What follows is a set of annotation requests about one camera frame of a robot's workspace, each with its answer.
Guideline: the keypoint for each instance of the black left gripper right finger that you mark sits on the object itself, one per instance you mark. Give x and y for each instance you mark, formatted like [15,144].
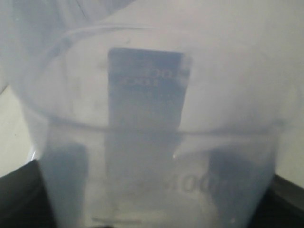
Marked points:
[281,207]

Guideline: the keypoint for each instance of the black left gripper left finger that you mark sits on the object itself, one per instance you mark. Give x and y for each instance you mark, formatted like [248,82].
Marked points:
[23,199]

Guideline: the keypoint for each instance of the clear plastic tall container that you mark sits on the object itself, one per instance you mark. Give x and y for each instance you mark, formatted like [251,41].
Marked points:
[155,113]

